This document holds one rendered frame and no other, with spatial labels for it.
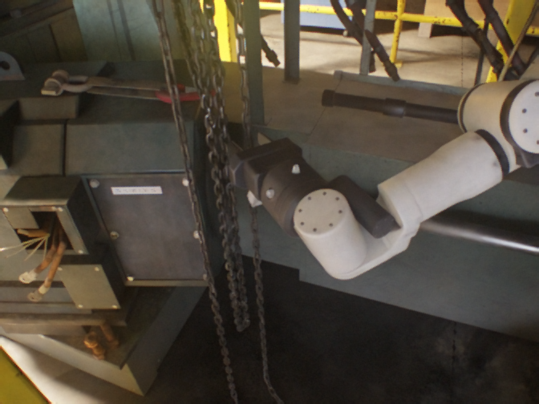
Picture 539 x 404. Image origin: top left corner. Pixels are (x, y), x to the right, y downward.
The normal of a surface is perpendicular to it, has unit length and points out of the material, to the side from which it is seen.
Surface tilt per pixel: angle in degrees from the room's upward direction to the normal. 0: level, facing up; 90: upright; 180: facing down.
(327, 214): 25
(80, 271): 90
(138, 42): 90
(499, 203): 90
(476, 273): 90
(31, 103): 48
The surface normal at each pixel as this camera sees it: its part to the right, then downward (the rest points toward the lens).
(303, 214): -0.40, -0.55
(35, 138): -0.04, -0.08
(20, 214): -0.01, 0.65
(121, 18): -0.35, 0.61
